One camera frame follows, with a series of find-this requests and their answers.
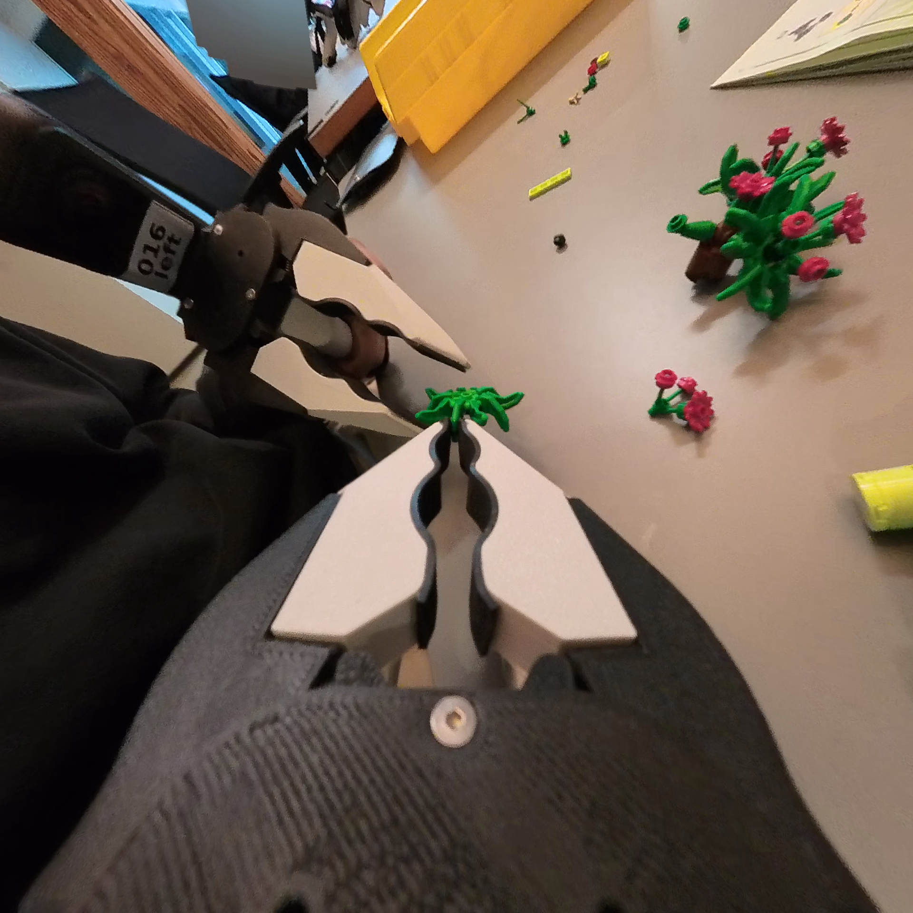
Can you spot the open instruction booklet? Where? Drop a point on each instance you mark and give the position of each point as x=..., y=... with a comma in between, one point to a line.
x=820, y=43

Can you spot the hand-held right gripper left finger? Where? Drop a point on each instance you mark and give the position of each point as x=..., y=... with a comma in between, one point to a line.
x=356, y=563

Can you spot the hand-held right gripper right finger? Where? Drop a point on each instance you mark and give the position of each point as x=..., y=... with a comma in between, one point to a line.
x=556, y=570

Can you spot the person's left hand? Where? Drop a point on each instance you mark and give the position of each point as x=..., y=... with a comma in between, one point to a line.
x=365, y=353

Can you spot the lime flat toy bar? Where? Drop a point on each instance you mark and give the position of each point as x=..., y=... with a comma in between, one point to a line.
x=550, y=184

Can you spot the pink toy flower sprig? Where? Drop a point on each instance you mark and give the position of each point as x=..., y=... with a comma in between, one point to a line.
x=699, y=412

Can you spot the dark green round stud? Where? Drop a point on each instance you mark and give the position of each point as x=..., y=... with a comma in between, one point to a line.
x=592, y=68

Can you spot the yellow plastic bin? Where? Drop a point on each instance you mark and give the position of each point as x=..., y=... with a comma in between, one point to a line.
x=456, y=71

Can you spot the wooden diagonal beam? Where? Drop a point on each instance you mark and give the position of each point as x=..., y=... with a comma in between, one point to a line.
x=164, y=78

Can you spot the lime toy brick pot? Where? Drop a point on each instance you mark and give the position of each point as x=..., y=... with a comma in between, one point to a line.
x=888, y=499

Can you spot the black and white machine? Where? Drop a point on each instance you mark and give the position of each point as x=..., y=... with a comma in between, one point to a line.
x=342, y=28

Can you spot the black flat panel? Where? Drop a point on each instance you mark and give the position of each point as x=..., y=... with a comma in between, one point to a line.
x=142, y=150

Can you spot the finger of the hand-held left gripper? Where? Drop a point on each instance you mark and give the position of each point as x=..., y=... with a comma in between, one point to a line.
x=335, y=403
x=371, y=299

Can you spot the green toy stem piece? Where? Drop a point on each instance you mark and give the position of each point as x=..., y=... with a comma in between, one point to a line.
x=526, y=111

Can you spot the green toy leaf stem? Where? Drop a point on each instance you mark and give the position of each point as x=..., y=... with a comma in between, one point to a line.
x=463, y=403

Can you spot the green plant with pink flowers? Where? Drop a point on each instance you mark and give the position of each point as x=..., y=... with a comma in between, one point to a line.
x=767, y=235

